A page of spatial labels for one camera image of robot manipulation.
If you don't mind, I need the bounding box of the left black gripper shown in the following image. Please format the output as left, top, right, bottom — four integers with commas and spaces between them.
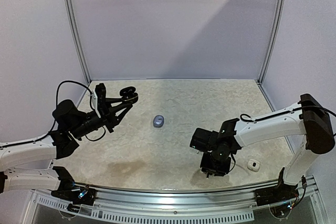
70, 98, 132, 140

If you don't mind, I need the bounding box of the black earbud charging case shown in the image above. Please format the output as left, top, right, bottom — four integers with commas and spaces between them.
119, 86, 139, 104

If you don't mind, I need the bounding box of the white earbud charging case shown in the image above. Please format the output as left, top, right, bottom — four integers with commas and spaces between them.
247, 159, 260, 172

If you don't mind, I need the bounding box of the purple earbud charging case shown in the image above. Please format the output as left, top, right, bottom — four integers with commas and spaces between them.
153, 115, 164, 128

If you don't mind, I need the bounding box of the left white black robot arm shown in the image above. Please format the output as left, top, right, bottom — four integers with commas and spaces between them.
1, 93, 138, 206

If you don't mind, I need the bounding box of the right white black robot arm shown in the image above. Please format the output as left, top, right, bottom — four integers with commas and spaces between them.
190, 93, 335, 209

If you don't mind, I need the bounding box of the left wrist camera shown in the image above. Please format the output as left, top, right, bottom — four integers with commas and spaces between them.
91, 83, 106, 118

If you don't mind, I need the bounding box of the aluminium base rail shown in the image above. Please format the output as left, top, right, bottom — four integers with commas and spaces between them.
24, 176, 328, 223

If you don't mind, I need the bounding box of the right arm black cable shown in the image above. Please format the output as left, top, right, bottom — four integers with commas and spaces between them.
230, 105, 336, 172

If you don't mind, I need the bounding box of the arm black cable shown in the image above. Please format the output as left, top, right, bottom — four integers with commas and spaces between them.
0, 80, 108, 148
230, 105, 336, 172

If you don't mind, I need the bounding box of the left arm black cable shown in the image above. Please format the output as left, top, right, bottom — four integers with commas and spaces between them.
0, 80, 108, 148

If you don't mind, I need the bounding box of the left aluminium frame post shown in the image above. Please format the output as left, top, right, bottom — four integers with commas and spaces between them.
64, 0, 92, 84

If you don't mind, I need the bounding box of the aluminium frame post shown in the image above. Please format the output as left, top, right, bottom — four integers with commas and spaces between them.
64, 0, 92, 84
257, 0, 285, 86

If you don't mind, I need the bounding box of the right aluminium frame post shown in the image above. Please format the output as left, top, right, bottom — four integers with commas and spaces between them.
257, 0, 285, 86

